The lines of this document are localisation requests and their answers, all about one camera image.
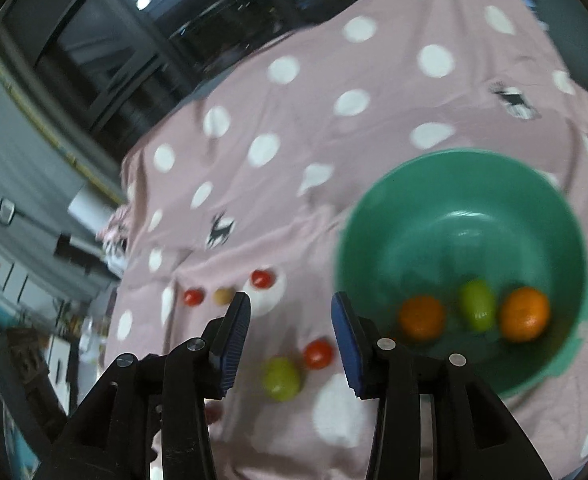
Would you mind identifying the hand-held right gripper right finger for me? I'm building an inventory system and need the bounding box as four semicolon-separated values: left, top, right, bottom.
331;291;554;480

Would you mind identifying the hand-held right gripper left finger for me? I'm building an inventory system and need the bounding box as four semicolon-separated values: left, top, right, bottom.
34;291;252;480

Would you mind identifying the green oval fruit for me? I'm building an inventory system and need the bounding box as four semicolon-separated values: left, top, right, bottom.
261;356;303;402
460;279;497;334

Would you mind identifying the orange mandarin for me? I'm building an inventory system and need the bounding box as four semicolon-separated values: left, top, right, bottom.
398;295;447;342
498;286;551;343

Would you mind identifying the green plastic bowl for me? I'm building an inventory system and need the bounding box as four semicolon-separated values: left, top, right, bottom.
335;147;588;401

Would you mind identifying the black box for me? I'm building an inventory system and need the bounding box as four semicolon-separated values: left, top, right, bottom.
55;233;101;267

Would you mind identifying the white paper roll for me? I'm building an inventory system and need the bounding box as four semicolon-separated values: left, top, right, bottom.
68;182;121;234

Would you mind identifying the dark wooden chair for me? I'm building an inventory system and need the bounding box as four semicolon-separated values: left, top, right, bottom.
0;327;70;443

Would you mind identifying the pink polka-dot cloth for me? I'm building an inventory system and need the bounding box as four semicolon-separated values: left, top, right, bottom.
96;0;588;480

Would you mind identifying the dark window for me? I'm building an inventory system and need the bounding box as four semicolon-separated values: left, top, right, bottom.
0;0;392;133

